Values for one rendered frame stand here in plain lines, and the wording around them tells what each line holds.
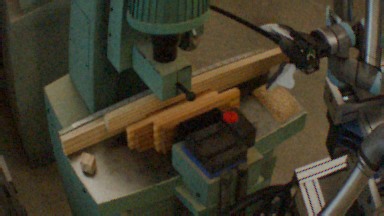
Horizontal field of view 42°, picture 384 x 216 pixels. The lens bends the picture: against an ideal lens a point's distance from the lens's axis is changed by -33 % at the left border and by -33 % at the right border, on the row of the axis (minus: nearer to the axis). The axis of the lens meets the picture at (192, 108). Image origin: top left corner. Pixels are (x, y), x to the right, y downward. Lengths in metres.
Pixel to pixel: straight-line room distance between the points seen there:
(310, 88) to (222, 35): 0.56
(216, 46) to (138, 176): 1.86
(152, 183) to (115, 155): 0.11
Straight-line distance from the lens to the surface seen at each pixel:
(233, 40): 3.32
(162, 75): 1.44
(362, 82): 1.58
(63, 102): 1.81
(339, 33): 1.51
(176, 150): 1.44
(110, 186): 1.44
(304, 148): 2.83
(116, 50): 1.53
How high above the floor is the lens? 1.99
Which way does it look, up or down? 43 degrees down
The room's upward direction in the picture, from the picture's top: 2 degrees clockwise
